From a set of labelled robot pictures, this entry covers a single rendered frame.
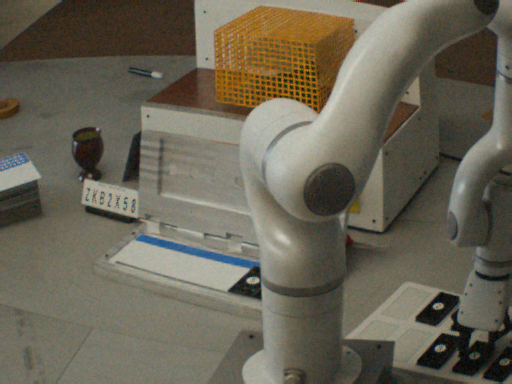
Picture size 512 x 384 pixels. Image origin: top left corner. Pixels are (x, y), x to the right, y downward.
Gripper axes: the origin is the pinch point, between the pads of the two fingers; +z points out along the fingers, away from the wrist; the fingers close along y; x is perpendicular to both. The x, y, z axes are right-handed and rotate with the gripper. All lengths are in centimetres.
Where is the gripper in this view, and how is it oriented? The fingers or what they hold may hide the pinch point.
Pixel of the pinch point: (475, 349)
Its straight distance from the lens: 201.9
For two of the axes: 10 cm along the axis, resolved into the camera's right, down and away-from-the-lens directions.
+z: -0.7, 9.5, 2.9
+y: 8.1, 2.2, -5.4
